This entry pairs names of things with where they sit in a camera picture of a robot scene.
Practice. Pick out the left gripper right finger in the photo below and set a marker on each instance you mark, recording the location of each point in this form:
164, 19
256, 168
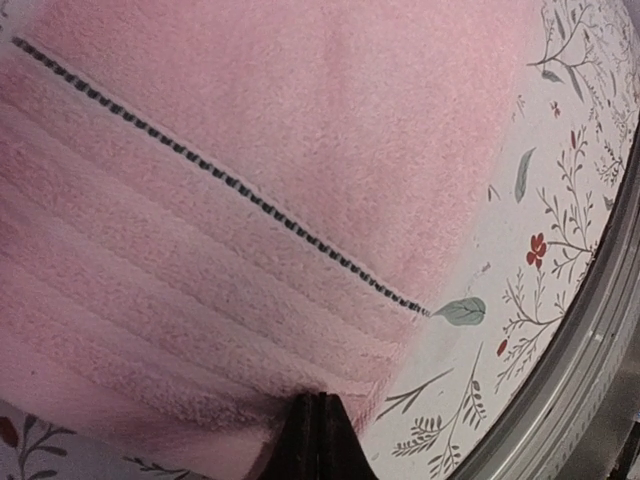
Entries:
341, 456

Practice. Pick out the front aluminium rail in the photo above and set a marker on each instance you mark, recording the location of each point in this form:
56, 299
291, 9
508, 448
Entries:
573, 414

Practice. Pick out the pink terry towel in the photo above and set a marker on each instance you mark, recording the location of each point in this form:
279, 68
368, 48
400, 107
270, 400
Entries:
209, 207

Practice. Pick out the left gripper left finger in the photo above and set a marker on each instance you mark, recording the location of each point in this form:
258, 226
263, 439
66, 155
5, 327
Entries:
295, 455

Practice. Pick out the floral table mat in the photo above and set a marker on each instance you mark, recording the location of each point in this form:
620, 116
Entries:
539, 223

